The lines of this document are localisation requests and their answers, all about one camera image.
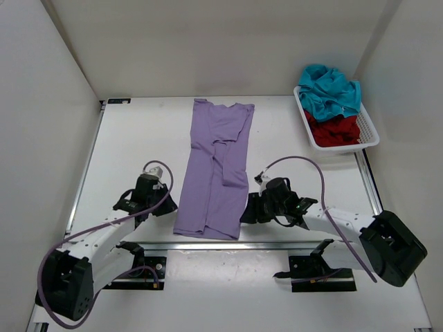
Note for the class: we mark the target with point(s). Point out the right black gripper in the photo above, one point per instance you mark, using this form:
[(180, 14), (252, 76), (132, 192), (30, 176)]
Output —
[(254, 211)]

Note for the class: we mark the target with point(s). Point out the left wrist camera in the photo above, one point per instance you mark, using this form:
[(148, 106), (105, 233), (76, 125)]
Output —
[(155, 173)]

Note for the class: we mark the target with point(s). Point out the teal t shirt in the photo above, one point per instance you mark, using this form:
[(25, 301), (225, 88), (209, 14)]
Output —
[(326, 93)]

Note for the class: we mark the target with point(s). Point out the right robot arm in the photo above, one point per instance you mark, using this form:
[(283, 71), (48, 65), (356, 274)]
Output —
[(381, 243)]

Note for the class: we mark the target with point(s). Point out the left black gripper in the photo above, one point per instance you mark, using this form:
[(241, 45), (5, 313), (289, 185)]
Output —
[(165, 205)]

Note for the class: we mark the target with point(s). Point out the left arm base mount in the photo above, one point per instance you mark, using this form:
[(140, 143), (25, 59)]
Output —
[(150, 270)]

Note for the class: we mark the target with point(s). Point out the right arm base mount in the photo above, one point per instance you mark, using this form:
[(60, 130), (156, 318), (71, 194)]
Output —
[(311, 274)]

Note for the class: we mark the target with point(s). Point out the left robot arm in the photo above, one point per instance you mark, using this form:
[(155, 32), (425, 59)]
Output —
[(70, 279)]

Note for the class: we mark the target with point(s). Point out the white plastic basket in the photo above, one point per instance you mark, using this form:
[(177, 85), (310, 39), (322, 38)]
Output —
[(368, 133)]

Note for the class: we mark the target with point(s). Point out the purple t shirt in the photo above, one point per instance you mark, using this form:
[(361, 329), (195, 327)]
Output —
[(215, 186)]

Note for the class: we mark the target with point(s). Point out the red t shirt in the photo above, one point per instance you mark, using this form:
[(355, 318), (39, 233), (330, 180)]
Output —
[(335, 132)]

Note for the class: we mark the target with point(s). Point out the black label sticker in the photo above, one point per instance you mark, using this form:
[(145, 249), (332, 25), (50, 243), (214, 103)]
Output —
[(119, 100)]

